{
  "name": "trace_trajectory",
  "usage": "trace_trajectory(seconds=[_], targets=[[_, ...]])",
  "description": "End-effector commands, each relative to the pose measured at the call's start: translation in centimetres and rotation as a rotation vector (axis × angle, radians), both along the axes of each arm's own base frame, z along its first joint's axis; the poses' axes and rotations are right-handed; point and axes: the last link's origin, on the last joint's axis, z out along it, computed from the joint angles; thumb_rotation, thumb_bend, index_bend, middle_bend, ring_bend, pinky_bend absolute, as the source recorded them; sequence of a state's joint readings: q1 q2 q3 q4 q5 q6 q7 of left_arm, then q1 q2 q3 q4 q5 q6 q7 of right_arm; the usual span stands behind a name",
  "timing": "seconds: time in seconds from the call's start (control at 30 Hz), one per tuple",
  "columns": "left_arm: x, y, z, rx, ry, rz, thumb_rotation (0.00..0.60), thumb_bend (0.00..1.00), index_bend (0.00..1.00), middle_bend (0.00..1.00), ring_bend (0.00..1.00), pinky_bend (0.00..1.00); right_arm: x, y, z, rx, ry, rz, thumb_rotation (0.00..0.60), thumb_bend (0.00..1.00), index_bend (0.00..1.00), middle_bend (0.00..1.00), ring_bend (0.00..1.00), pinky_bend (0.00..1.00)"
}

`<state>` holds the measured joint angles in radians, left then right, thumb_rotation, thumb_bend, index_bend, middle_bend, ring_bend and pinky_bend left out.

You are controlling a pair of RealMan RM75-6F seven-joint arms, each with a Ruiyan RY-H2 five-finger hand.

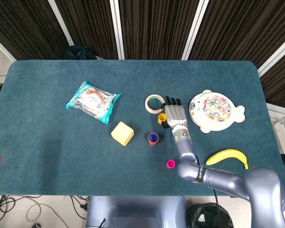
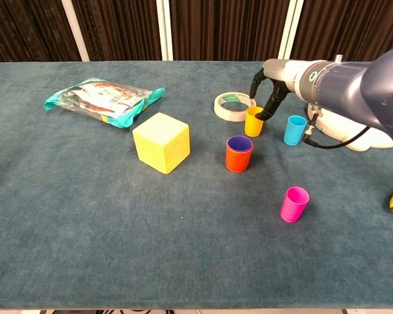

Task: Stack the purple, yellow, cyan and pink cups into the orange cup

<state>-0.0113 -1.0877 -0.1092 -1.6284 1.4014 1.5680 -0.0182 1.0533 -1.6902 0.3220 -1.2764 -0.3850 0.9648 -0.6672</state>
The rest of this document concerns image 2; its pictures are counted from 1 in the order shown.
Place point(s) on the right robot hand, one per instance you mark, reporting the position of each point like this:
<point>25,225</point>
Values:
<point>281,75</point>

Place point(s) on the light blue plastic cup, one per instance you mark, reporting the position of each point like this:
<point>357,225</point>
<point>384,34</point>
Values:
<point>294,131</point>

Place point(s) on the yellow plastic cup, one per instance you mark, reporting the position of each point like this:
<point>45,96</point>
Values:
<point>252,127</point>

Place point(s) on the purple plastic cup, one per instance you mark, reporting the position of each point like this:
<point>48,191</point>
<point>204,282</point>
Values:
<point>239,143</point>

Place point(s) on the pink plastic cup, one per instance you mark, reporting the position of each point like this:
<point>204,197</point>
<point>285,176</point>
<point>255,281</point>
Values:
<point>292,209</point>

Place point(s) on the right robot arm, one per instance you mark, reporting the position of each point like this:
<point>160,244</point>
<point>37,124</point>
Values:
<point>363,88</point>

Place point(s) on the masking tape roll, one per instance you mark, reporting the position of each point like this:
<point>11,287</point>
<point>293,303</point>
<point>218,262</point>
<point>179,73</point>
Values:
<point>222,112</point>

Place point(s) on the white fish toy board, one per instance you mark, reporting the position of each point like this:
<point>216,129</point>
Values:
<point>344,131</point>

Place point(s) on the orange plastic cup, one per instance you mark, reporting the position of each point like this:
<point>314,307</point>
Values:
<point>237,162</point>

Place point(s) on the yellow foam cube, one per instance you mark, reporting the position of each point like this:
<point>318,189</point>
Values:
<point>160,144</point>

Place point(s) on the teal snack bag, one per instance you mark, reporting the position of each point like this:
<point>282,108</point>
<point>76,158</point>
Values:
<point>98,98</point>

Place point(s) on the teal table cloth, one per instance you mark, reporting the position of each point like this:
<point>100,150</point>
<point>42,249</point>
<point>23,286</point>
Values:
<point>85,229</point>

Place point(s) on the white partition post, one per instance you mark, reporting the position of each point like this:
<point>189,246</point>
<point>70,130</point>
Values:
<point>164,29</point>
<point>289,29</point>
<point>75,29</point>

